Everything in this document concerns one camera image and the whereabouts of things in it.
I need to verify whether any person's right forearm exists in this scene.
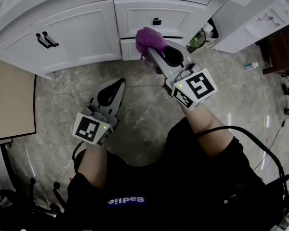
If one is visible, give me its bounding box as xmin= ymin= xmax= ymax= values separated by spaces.
xmin=182 ymin=102 xmax=234 ymax=158

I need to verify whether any beige flat board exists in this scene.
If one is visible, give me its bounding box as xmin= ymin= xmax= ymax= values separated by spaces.
xmin=0 ymin=55 xmax=37 ymax=141

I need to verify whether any white water dispenser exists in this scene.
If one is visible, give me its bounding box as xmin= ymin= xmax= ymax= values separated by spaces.
xmin=211 ymin=0 xmax=289 ymax=54

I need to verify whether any black mesh bin green bag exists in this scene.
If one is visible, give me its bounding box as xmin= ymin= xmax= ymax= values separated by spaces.
xmin=185 ymin=27 xmax=208 ymax=54

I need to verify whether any purple cloth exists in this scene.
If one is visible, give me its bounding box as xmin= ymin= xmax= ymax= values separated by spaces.
xmin=134 ymin=26 xmax=168 ymax=60

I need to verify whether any small white bottle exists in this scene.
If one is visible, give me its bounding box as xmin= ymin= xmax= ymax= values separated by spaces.
xmin=244 ymin=62 xmax=259 ymax=71

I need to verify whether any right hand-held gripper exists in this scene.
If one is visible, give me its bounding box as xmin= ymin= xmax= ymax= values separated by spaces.
xmin=146 ymin=40 xmax=218 ymax=111

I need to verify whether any person's left forearm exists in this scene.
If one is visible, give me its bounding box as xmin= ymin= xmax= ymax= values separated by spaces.
xmin=77 ymin=141 xmax=109 ymax=190

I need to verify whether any thin black cable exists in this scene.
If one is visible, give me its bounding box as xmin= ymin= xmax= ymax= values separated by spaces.
xmin=252 ymin=115 xmax=289 ymax=173

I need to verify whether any black cabinet door handle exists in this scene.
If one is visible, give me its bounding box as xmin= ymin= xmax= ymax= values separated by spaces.
xmin=35 ymin=32 xmax=51 ymax=49
xmin=42 ymin=31 xmax=60 ymax=47

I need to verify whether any black rectangular waste bin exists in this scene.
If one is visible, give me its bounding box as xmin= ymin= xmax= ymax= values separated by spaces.
xmin=202 ymin=17 xmax=219 ymax=48

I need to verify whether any person's black clothed torso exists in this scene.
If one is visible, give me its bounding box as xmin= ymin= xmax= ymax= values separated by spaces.
xmin=65 ymin=116 xmax=289 ymax=231

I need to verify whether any black office chair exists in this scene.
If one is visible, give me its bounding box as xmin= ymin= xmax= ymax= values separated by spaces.
xmin=0 ymin=177 xmax=66 ymax=231

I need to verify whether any dark wooden vanity cabinet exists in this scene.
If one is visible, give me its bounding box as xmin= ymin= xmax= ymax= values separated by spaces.
xmin=255 ymin=23 xmax=289 ymax=77

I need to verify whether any white vanity cabinet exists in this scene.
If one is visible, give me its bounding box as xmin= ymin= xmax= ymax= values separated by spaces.
xmin=0 ymin=0 xmax=253 ymax=80

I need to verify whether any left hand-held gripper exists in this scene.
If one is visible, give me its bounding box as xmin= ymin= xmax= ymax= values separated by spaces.
xmin=72 ymin=77 xmax=126 ymax=146

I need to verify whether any thick black cable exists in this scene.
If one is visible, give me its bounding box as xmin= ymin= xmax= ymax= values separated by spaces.
xmin=195 ymin=126 xmax=289 ymax=197
xmin=71 ymin=141 xmax=87 ymax=171

